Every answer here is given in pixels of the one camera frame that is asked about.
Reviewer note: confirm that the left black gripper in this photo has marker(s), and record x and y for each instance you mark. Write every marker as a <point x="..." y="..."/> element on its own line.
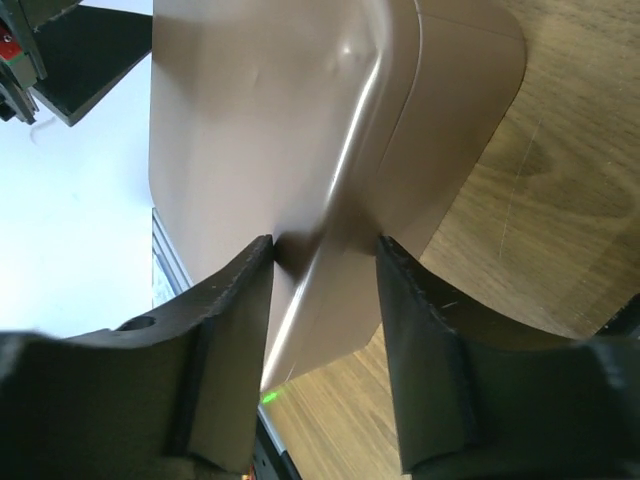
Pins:
<point x="73" y="55"/>

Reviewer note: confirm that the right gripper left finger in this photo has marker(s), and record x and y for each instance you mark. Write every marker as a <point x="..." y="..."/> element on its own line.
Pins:
<point x="170" y="394"/>

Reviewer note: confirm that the brown tin lid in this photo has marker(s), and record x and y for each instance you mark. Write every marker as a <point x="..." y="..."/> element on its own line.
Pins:
<point x="273" y="117"/>

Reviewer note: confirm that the left aluminium frame post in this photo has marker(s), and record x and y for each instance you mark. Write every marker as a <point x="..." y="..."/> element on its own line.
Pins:
<point x="169" y="276"/>

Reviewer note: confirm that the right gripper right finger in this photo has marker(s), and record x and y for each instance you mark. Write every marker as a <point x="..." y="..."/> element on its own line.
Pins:
<point x="479" y="395"/>

